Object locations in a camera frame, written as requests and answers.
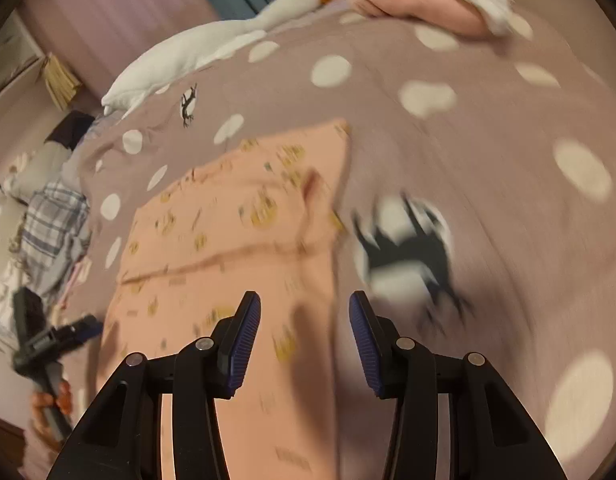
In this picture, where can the white shelf unit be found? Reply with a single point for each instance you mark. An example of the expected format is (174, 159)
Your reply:
(7, 55)

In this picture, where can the pink folded cloth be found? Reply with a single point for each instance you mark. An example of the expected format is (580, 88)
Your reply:
(428, 7)

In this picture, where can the grey pillow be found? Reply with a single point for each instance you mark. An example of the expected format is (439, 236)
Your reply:
(37, 170)

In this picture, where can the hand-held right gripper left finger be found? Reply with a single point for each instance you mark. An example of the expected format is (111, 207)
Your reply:
(245, 342)

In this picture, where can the peach printed baby garment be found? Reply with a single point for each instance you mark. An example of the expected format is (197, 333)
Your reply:
(227, 240)

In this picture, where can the pink curtain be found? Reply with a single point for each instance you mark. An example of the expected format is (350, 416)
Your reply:
(112, 15)

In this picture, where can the mauve polka-dot blanket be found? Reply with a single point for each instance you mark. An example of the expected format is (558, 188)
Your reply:
(463, 170)

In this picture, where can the white goose plush toy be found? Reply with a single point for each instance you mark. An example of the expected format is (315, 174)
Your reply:
(187, 55)

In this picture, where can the dark cloth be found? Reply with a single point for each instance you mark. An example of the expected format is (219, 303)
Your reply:
(72, 127)

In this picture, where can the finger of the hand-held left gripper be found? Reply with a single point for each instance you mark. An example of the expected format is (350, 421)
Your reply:
(80, 329)

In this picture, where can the person's left hand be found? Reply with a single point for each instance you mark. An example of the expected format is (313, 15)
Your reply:
(62, 400)

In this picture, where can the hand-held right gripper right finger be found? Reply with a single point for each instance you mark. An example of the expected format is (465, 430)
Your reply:
(365, 347)

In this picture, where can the straw tassel bundle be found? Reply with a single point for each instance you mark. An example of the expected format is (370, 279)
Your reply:
(60, 80)

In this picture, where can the plaid cloth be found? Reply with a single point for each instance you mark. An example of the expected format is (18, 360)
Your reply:
(52, 225)

